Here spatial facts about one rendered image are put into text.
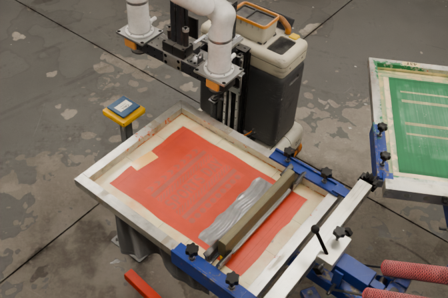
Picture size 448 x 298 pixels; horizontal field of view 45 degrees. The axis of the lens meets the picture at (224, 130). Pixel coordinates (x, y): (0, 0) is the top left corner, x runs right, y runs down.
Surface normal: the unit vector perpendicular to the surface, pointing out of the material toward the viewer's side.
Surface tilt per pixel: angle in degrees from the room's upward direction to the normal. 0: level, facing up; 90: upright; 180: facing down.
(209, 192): 0
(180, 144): 0
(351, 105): 0
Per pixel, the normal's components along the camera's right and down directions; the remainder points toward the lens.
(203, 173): 0.04, -0.72
